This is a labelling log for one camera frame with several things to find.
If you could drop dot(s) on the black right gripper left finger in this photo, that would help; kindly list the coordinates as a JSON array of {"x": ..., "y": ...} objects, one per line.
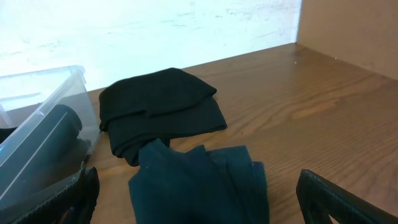
[{"x": 71, "y": 200}]

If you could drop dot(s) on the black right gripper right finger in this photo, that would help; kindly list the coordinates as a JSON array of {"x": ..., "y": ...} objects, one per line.
[{"x": 322, "y": 201}]

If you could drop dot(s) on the black knit garment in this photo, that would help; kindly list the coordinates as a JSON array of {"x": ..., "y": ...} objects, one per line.
[{"x": 50, "y": 153}]

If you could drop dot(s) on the clear plastic storage bin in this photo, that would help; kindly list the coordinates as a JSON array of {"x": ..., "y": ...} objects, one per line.
[{"x": 27, "y": 98}]

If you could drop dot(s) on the dark teal folded garment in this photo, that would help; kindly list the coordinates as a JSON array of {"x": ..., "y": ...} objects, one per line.
[{"x": 198, "y": 186}]

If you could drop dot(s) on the black folded cloth right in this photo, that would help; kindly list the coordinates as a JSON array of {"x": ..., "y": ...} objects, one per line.
[{"x": 163, "y": 105}]

